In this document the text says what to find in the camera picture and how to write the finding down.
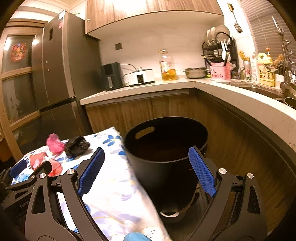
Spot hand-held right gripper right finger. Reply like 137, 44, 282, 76
187, 146, 268, 241

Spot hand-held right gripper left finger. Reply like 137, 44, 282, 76
24, 147, 105, 241

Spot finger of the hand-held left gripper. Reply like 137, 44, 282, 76
5, 160, 52, 197
1, 160, 28, 184

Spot red plastic bag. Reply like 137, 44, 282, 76
30, 152, 63, 177

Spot pink plastic bag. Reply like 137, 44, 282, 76
46, 133, 65, 154

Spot black plastic bag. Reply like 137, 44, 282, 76
64, 136, 91, 156

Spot black plastic bin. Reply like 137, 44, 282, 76
124, 116, 208, 224

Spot person's right hand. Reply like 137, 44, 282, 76
123, 232, 149, 241

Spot blue floral cloth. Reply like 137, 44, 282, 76
10, 126, 171, 241

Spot wooden kitchen base cabinet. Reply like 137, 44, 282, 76
84, 88, 292, 234

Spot white kitchen countertop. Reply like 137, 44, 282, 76
80, 77, 296, 167

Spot wooden framed glass door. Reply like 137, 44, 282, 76
0, 20, 50, 163

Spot black air fryer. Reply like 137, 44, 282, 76
100, 62, 124, 91

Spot steel basin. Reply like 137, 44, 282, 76
184, 67, 208, 79

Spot stainless steel refrigerator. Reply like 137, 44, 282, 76
31, 11, 102, 139

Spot steel kitchen sink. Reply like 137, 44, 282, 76
217, 81, 285, 100

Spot pink utensil holder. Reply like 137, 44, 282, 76
210, 61, 231, 81

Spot cooking oil bottle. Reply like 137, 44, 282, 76
158, 49, 177, 81

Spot white slow cooker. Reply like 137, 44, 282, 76
124, 67, 155, 87

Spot silver beer can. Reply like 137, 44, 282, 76
243, 61, 252, 81

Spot steel cup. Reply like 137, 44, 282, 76
283, 97, 296, 109

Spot white pump bottle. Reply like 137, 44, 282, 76
250, 52, 260, 82

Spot red floral door sticker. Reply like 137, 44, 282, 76
9, 42, 28, 62

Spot yellow detergent bottle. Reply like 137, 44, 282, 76
257, 47, 275, 87

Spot black dish rack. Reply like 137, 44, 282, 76
202, 35, 238, 72

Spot steel spring faucet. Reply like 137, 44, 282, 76
272, 16, 296, 98

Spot row of white plates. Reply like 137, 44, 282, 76
203, 25, 230, 47

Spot hanging slotted spatula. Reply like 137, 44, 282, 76
228, 3, 243, 33

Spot window blinds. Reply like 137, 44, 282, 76
240, 0, 296, 70

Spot wooden upper kitchen cabinet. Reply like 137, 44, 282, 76
84, 0, 224, 41

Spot wire sink caddy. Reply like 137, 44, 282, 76
266, 62, 285, 76

